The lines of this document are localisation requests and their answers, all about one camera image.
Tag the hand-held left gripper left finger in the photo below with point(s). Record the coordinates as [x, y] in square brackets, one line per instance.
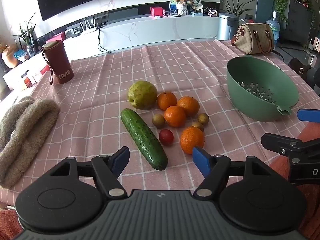
[121, 160]

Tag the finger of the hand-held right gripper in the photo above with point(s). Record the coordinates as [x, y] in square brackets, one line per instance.
[277, 142]
[308, 115]

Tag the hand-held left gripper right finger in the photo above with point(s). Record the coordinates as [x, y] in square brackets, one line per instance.
[200, 160]

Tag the green cucumber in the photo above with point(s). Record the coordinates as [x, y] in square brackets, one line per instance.
[142, 136]

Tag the small brown kiwi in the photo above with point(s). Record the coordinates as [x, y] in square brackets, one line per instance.
[203, 119]

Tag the red cherry tomato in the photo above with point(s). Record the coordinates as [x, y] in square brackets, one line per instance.
[166, 137]

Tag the orange with stem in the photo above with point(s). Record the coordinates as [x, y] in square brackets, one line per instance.
[167, 101]

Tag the yellow-green pear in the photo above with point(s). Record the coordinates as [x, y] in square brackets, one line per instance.
[142, 95]

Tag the green colander bowl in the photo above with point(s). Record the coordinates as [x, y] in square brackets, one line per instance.
[240, 80]

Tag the black bag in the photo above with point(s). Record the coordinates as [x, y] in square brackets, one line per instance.
[315, 78]

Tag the dark brown leather bag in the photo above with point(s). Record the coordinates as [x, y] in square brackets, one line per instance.
[298, 68]

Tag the pink checked tablecloth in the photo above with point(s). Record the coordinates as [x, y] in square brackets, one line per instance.
[112, 80]

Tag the grey storage cabinet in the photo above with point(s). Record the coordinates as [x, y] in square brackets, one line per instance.
[296, 22]

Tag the beige patterned handbag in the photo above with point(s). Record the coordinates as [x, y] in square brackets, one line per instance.
[252, 38]

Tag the blue water jug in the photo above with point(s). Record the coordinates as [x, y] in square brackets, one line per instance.
[273, 26]

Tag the beige fuzzy cloth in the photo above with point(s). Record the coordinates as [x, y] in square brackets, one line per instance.
[25, 130]

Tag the silver trash can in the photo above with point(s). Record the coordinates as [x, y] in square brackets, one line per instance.
[227, 27]

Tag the long-leaf potted plant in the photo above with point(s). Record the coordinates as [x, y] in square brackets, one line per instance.
[233, 7]

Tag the white marble media cabinet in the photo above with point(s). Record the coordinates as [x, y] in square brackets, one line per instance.
[160, 30]

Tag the white router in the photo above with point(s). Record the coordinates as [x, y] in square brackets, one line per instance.
[88, 28]

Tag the white box device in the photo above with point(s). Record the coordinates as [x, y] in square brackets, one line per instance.
[71, 33]

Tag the pink box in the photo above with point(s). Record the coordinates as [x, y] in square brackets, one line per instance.
[56, 37]

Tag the black and white toy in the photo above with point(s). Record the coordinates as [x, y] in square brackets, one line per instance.
[210, 12]

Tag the red box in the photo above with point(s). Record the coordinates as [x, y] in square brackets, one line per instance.
[156, 12]

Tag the teddy bear in white wrap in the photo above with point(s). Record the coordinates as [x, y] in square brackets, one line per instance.
[181, 3]

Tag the thin-leaf potted plant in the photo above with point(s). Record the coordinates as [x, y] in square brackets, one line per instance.
[27, 33]

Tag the round printed hand fan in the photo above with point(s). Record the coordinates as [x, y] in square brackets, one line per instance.
[195, 0]

